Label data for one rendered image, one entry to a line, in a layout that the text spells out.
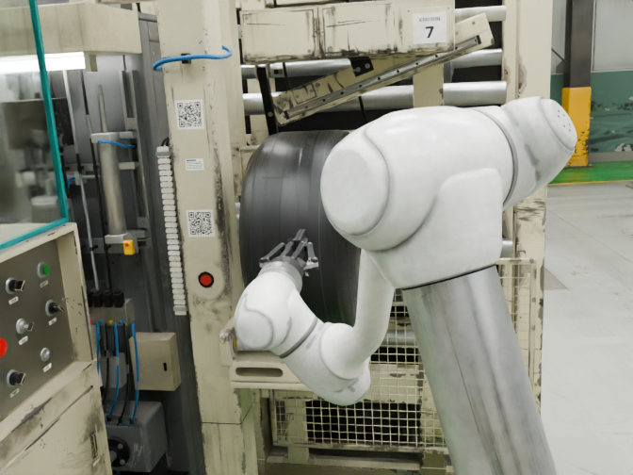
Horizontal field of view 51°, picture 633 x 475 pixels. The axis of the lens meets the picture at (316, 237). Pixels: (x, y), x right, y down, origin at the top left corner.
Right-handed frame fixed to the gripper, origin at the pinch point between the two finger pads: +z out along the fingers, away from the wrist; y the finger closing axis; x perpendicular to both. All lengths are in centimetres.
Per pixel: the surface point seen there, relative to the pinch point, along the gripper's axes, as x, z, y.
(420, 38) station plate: -37, 55, -27
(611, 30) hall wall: 61, 989, -297
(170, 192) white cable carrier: -4.1, 25.2, 40.5
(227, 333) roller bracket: 29.5, 8.6, 23.8
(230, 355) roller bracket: 35.7, 7.4, 23.5
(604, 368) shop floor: 150, 183, -117
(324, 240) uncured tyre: 1.7, 4.1, -4.9
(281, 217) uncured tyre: -3.4, 6.4, 5.5
